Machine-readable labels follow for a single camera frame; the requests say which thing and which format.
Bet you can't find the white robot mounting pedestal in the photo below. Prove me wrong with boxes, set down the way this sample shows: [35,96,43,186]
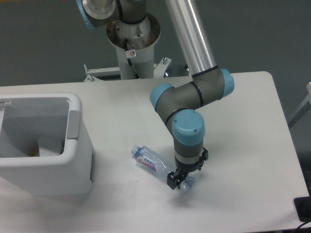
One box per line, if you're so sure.
[84,13,172,82]

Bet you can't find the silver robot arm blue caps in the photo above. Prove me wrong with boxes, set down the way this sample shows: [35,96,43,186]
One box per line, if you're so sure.
[76,0,235,189]

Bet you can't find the white plastic trash can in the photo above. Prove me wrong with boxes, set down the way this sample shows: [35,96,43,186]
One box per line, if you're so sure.
[0,93,95,195]

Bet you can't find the white frame at right edge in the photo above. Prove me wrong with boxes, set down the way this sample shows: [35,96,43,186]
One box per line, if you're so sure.
[287,82,311,129]

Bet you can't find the clear plastic water bottle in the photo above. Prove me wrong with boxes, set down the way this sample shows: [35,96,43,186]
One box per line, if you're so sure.
[131,145,195,193]

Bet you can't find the black cable on pedestal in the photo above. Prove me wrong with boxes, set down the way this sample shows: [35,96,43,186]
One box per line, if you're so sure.
[123,38,141,80]

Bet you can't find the black device at table edge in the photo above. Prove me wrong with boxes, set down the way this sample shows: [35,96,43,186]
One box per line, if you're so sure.
[294,196,311,222]

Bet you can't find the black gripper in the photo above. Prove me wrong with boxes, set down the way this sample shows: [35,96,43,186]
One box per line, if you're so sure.
[167,147,208,190]

